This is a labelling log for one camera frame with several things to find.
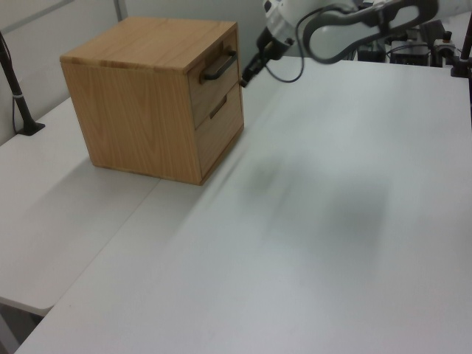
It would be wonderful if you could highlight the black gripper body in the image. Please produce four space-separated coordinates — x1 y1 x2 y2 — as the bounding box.
251 28 283 72

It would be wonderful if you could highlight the wooden drawer with handle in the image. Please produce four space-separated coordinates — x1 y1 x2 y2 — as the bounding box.
186 30 241 131

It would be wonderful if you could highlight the wooden drawer with recessed grip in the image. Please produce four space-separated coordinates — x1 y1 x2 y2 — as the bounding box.
193 82 246 178

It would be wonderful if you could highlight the wooden two-drawer cabinet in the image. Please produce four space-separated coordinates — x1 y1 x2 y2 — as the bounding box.
59 15 246 186

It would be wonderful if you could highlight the grey lab equipment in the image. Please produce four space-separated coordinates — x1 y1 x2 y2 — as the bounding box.
353 18 455 69

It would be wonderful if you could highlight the black clamp stand pole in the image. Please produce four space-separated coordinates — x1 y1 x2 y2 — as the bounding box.
448 0 472 79

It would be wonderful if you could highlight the black metal drawer handle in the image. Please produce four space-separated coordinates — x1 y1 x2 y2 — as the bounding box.
198 49 239 84

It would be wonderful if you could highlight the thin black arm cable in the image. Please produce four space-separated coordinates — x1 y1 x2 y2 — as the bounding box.
263 7 335 84

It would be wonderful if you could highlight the black camera stand pole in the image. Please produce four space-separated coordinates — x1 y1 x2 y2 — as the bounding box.
0 30 46 136

